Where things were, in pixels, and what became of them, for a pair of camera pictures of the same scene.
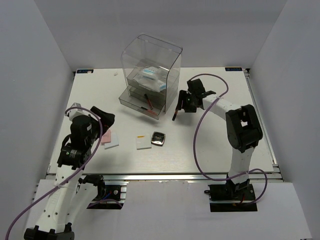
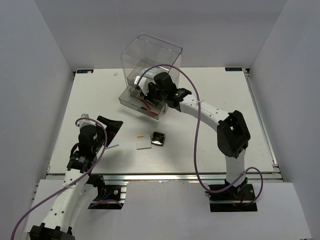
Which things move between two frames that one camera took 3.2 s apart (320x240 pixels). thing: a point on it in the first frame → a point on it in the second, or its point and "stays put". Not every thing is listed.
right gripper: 183,95 → 150,87
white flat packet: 114,141 stays put
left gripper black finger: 107,119 → 112,127
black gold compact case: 158,138 stays put
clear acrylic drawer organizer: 151,68 stays put
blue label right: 233,69 stays put
